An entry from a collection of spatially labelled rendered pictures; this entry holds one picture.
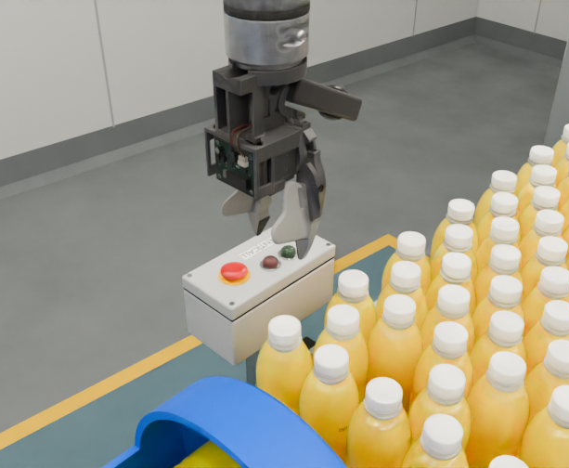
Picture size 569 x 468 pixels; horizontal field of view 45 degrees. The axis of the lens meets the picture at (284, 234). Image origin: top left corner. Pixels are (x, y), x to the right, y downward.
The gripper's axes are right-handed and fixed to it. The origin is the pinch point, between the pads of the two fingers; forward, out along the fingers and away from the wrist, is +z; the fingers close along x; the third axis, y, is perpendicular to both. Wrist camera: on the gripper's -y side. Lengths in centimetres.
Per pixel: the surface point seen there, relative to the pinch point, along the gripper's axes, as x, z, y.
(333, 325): 3.6, 13.7, -4.8
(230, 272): -12.5, 13.2, -2.8
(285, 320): -0.7, 13.2, -0.9
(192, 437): 4.1, 14.5, 17.4
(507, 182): 1, 13, -50
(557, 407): 28.8, 13.6, -11.2
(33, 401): -121, 124, -10
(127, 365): -113, 124, -40
